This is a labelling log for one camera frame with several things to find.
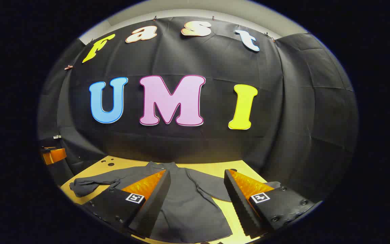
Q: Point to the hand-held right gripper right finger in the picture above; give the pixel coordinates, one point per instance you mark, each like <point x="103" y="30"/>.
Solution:
<point x="239" y="203"/>

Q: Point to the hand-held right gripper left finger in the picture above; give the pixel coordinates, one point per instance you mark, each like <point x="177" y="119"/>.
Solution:
<point x="154" y="203"/>

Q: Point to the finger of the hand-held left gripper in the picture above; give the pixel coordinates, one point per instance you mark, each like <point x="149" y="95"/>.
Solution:
<point x="54" y="156"/>

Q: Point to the grey button-up shirt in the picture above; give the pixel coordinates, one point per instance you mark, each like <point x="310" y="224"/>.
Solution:
<point x="185" y="200"/>

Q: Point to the black backdrop cloth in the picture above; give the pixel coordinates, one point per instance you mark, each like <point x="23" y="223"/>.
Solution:
<point x="215" y="61"/>

